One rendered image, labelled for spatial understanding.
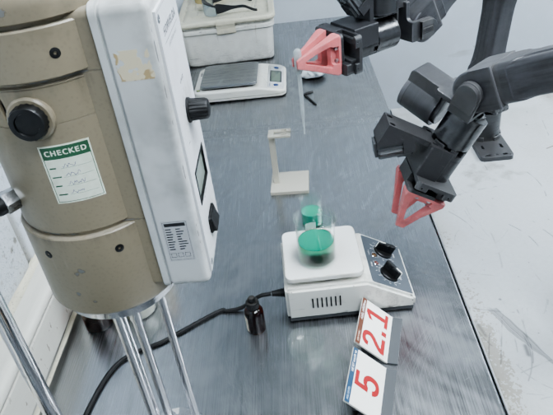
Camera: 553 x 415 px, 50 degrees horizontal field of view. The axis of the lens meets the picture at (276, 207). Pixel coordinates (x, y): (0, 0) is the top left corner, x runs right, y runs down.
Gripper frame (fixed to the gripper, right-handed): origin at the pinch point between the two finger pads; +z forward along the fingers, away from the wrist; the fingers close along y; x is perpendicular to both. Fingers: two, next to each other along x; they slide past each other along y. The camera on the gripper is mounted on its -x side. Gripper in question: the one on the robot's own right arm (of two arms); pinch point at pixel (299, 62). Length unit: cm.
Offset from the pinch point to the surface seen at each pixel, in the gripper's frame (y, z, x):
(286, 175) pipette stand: -16.4, -4.8, 31.5
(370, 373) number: 36.1, 16.2, 30.1
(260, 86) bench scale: -57, -23, 29
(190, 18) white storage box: -97, -23, 18
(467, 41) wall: -71, -122, 48
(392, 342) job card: 32.8, 9.2, 31.8
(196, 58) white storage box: -92, -21, 30
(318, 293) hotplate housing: 22.2, 14.6, 26.3
